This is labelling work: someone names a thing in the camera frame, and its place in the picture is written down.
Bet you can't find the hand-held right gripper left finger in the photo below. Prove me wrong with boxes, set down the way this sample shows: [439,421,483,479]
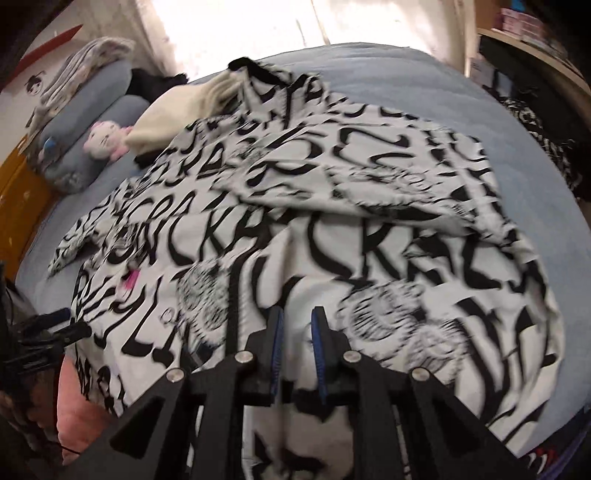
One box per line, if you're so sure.
[62,306,285,480]

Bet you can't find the black and white printed garment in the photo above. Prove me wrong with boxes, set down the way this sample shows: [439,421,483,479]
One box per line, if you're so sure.
[48,57,567,480]

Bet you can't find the red wall pennant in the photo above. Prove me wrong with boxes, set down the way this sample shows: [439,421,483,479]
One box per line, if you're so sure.
[9,25,85,80]

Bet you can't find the plain black garment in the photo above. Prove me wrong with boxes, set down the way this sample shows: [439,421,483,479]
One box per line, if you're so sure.
[129,68,191,105]

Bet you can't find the blue-grey pillow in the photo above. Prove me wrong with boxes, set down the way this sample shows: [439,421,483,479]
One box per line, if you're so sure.
[42,94,154,195]
[39,57,136,149]

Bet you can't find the cartoon wall sticker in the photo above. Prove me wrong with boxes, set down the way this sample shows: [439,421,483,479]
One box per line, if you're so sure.
[24,71,48,97]

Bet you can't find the pink and white plush toy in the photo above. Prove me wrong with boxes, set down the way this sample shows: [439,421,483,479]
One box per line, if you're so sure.
[83,119,136,162]

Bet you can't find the white curtain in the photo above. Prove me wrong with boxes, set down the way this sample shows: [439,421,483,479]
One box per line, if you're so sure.
[133,0,477,76]

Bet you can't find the blue-grey bed sheet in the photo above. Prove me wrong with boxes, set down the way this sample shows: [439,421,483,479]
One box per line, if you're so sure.
[13,43,591,459]

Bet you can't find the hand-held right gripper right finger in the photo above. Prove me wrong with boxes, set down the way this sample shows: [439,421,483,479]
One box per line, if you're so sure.
[310,305,537,480]

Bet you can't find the light wooden shelf unit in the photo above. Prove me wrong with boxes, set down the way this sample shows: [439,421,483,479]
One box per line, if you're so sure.
[475,0,591,121]

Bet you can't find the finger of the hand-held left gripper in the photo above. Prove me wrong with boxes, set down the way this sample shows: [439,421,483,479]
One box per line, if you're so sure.
[22,307,73,334]
[44,320,93,347]

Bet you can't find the cream fleece garment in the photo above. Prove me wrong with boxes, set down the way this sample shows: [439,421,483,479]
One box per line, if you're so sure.
[126,69,246,156]

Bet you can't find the row of pink boxes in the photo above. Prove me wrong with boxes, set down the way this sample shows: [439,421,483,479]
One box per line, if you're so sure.
[501,6,556,48]

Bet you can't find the striped grey blanket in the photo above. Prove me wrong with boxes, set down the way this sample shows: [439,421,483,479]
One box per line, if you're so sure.
[27,37,137,131]

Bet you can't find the orange wooden headboard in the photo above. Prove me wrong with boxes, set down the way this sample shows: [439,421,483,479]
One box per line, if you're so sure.
[0,142,59,278]

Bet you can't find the hanging black printed clothes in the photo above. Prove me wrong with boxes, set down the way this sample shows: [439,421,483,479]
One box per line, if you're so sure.
[480,37,591,200]

